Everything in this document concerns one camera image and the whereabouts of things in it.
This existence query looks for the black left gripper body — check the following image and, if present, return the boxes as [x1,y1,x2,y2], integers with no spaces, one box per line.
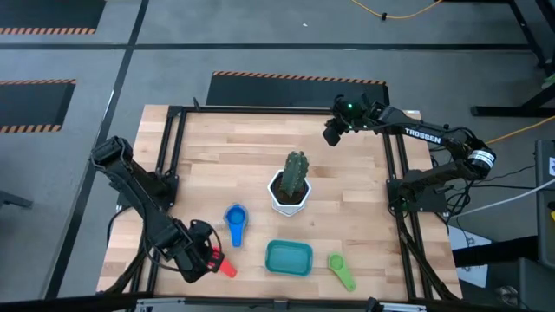
[173,233,225,285]

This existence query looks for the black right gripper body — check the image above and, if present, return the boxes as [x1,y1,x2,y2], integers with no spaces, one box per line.
[323,93,382,147]

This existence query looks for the red measuring cup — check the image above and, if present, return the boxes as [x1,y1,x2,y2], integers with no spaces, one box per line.
[209,245,238,279]

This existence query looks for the blue measuring cup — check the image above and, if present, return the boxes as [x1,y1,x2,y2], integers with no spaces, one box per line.
[225,205,248,248]

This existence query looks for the teal plastic basket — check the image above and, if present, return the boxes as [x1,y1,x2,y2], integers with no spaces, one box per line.
[264,239,314,277]

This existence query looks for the green measuring cup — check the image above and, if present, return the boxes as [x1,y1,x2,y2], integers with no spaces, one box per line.
[327,251,356,292]

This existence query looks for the large black hazard-striped floor mat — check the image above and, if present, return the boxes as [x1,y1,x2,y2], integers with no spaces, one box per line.
[206,70,390,110]

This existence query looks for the green cactus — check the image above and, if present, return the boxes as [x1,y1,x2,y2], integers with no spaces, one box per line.
[279,150,310,198]

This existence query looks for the white hexagonal plant pot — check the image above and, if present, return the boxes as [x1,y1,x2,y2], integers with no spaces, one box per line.
[266,168,312,217]

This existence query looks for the black crossbar with silver brackets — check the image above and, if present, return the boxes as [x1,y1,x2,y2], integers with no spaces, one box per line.
[0,292,555,312]

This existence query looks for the black metal stand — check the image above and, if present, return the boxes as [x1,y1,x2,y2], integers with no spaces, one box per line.
[470,0,555,118]

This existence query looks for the dark furniture leg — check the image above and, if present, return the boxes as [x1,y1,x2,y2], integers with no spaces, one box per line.
[0,189,35,210]

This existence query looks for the black floor bar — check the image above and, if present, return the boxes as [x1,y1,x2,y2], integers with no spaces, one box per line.
[453,236,539,268]

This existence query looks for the white sheet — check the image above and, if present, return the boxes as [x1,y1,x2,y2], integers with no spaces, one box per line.
[448,224,493,289]

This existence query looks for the grey cabinet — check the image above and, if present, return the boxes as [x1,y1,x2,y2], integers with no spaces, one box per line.
[535,138,555,270]

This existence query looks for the dark grey box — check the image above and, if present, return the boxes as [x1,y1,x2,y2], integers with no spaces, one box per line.
[485,257,555,312]

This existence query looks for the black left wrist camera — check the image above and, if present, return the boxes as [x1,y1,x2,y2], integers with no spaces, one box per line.
[189,219,214,240]

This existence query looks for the black aluminium table frame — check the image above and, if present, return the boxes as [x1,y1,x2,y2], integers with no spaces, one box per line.
[97,97,463,304]

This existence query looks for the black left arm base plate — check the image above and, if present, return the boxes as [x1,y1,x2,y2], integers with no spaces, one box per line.
[115,172,180,208]

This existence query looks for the yellow cable with black clip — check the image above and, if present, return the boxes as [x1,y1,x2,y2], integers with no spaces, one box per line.
[349,0,444,21]

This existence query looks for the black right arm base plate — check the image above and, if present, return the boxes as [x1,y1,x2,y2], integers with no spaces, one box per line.
[387,177,448,213]

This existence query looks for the yellow extension cable with plug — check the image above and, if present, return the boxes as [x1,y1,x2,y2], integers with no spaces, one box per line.
[485,114,555,146]

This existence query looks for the white cable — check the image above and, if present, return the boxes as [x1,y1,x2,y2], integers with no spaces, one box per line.
[454,177,555,218]

